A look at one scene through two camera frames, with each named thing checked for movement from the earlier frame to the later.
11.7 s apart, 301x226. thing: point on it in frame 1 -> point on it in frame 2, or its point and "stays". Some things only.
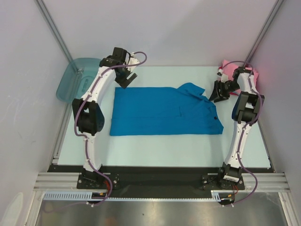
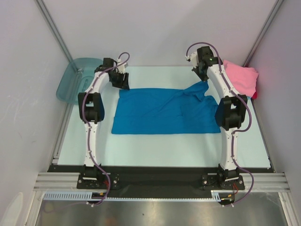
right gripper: (221, 89) -> (200, 71)
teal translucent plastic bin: (76, 78) stays
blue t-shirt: (151, 110) stays
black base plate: (160, 179) stays
